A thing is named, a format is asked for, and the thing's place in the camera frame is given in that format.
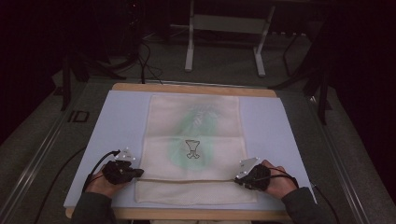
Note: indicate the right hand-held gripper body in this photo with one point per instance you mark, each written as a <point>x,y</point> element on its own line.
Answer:
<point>253,174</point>

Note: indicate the black tripod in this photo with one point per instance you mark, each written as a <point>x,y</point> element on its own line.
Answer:
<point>311,77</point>
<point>81,68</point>

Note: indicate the pale blue table mat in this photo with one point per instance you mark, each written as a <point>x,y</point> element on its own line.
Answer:
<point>124,124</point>

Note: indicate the white mesh cloth green print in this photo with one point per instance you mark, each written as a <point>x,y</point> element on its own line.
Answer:
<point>193,155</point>

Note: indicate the metal floor rail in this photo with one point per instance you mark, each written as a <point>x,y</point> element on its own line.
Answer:
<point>339,161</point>
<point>34,168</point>

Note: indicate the person's right hand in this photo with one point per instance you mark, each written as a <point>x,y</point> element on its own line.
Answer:
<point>280,183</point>

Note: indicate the person's left hand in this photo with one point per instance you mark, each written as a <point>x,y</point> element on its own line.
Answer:
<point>101,185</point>

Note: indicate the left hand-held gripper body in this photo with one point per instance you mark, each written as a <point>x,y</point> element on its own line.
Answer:
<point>120,169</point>

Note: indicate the white metal stand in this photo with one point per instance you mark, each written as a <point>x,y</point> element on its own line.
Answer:
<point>227,23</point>

